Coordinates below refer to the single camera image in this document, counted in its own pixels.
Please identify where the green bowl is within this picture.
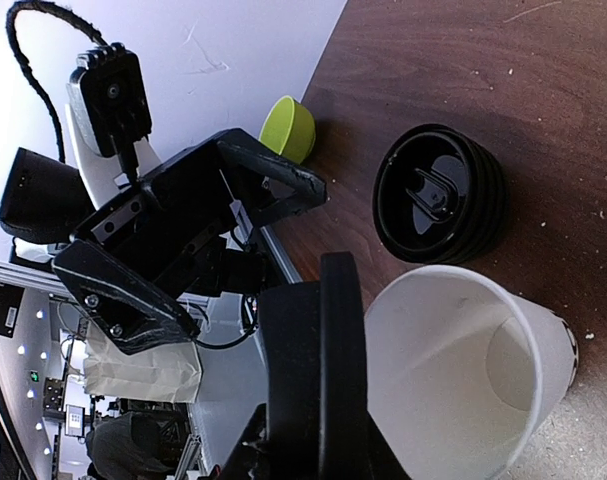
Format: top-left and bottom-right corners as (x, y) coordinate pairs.
(259, 96), (316, 164)

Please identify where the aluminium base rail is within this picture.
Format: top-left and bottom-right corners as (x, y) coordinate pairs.
(231, 200), (302, 286)

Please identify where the person in dark clothes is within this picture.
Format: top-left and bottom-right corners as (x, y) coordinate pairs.
(85, 412), (177, 480)

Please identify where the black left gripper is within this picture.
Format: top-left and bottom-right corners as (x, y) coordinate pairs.
(52, 134), (327, 355)

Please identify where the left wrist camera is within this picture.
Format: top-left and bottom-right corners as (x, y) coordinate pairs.
(67, 42), (152, 158)

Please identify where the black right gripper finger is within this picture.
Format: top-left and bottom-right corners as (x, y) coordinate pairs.
(217, 404), (283, 480)

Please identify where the single white paper cup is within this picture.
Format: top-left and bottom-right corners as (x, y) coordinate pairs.
(365, 265), (579, 479)

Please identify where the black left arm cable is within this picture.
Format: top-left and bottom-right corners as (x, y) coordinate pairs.
(5, 0), (114, 164)

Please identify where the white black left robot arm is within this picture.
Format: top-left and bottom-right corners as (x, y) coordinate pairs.
(0, 128), (327, 355)

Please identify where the brown paper bag outside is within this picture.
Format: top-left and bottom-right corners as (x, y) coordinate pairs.
(83, 326), (202, 404)

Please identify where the black plastic cup lid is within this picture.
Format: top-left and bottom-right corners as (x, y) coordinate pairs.
(258, 252), (373, 479)

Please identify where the stack of black cup lids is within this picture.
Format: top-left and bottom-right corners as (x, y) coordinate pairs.
(372, 124), (509, 265)

